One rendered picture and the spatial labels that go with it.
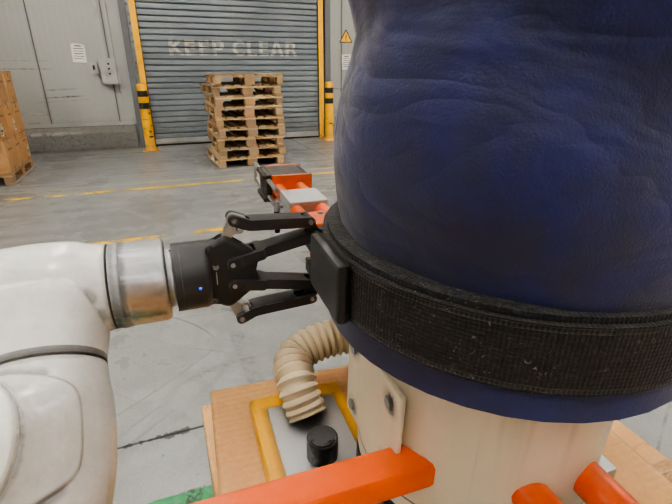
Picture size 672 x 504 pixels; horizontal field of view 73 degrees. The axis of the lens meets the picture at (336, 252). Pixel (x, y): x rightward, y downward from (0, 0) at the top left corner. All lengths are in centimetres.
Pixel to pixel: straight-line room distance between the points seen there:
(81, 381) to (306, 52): 956
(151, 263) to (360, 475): 30
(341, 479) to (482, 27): 23
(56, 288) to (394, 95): 37
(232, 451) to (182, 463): 148
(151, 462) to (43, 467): 160
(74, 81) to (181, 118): 182
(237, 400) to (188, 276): 15
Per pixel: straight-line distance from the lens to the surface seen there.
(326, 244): 25
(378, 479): 28
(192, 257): 49
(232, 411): 53
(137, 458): 204
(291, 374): 46
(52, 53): 957
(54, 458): 42
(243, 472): 47
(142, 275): 48
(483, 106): 18
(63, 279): 48
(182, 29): 943
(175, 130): 945
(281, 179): 82
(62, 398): 44
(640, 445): 139
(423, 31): 20
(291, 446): 46
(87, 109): 955
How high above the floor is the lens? 138
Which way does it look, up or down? 22 degrees down
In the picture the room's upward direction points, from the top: straight up
